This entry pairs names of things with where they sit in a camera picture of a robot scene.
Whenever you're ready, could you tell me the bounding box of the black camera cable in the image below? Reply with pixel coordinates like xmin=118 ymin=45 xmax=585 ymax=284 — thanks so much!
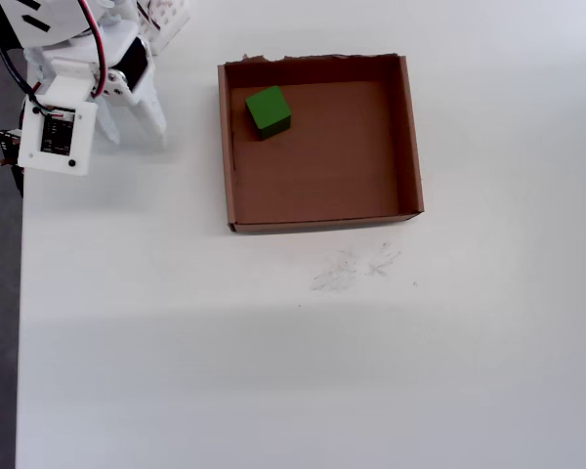
xmin=0 ymin=0 xmax=55 ymax=116

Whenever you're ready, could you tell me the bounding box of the red white black servo cable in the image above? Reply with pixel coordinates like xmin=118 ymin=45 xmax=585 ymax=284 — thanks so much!
xmin=76 ymin=0 xmax=109 ymax=99

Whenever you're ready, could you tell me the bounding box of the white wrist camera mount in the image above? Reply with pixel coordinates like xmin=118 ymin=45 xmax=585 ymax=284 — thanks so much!
xmin=17 ymin=57 xmax=100 ymax=177

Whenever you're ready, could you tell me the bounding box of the green cube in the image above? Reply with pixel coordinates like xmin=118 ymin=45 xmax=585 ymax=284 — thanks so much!
xmin=244 ymin=85 xmax=293 ymax=143

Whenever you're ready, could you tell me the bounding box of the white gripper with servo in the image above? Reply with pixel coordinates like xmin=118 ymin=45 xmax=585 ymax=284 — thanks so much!
xmin=23 ymin=23 xmax=169 ymax=151

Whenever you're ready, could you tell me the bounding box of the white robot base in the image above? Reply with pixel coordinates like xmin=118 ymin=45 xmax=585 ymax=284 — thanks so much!
xmin=136 ymin=0 xmax=191 ymax=53

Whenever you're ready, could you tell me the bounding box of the brown cardboard box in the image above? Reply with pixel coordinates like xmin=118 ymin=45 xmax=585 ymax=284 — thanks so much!
xmin=217 ymin=52 xmax=425 ymax=235

